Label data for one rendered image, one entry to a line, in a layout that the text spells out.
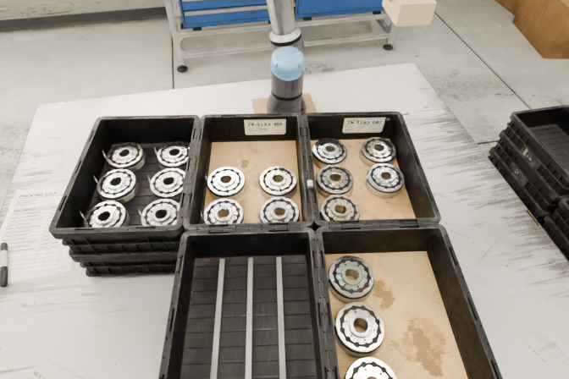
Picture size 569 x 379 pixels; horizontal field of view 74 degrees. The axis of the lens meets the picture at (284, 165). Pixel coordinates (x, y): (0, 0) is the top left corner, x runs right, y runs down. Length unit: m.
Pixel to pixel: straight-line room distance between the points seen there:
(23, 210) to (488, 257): 1.38
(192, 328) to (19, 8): 3.46
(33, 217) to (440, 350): 1.16
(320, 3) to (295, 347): 2.49
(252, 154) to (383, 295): 0.55
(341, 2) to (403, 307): 2.43
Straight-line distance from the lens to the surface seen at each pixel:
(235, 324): 0.89
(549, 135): 2.11
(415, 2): 1.40
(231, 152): 1.17
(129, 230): 0.93
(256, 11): 2.90
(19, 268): 1.29
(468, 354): 0.91
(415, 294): 0.96
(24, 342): 1.18
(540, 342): 1.19
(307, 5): 2.96
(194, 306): 0.92
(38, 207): 1.40
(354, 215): 1.00
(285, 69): 1.31
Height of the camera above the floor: 1.67
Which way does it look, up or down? 48 degrees down
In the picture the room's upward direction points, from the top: 1 degrees clockwise
